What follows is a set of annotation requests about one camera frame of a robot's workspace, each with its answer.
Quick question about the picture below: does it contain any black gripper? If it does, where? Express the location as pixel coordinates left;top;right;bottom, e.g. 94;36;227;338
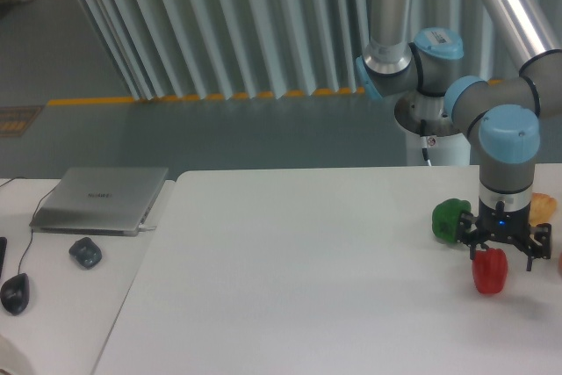
456;200;552;272

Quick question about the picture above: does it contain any red bell pepper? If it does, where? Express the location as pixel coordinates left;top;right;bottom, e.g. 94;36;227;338
472;249;508;295

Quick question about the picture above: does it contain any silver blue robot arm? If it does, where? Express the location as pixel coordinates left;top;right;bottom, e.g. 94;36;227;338
357;0;561;263

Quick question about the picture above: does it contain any triangular flat bread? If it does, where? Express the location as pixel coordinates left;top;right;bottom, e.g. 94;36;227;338
529;192;558;227

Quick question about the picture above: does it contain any green bell pepper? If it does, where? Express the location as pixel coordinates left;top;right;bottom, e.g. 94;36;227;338
431;198;472;243

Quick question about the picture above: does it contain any white folding partition screen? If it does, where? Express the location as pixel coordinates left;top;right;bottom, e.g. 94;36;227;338
56;0;528;104

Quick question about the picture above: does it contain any silver closed laptop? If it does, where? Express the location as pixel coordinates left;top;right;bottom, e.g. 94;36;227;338
30;167;168;236

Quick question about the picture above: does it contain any black computer mouse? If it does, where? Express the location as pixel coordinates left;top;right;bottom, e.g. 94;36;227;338
1;273;30;316

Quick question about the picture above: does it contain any black device at edge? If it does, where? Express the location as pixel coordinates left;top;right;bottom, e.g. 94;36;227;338
0;236;7;277

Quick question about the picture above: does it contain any white round object corner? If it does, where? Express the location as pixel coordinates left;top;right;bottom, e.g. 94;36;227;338
0;336;34;375

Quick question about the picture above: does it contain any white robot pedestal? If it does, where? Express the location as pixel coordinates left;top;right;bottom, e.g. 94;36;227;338
394;90;471;166

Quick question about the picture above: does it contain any white robot base cable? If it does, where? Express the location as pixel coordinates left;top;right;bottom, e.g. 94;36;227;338
419;119;434;168

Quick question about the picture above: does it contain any black mouse cable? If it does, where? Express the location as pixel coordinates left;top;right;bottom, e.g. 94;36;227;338
0;176;61;277

